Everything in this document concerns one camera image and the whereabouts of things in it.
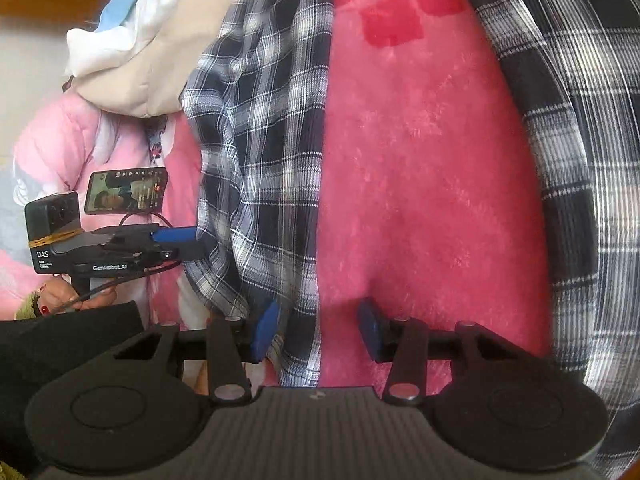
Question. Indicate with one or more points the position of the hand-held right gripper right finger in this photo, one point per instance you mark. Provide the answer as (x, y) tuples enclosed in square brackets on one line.
[(371, 332)]

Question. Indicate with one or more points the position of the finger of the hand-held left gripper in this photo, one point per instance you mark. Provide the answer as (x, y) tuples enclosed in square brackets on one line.
[(175, 235), (187, 253)]

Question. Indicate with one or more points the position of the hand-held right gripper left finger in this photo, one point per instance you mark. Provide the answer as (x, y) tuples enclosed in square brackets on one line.
[(265, 330)]

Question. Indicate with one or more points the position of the black white plaid shirt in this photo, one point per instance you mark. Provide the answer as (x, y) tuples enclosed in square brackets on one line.
[(260, 135)]

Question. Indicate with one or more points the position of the person's left hand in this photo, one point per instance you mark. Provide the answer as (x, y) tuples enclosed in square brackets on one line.
[(60, 300)]

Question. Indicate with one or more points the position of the smartphone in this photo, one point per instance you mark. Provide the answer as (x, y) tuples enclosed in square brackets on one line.
[(125, 191)]

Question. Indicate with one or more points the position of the pink floral blanket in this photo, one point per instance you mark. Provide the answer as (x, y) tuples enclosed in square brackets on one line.
[(425, 185)]

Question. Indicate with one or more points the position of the cream cloth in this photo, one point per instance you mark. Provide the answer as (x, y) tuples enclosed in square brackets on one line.
[(160, 70)]

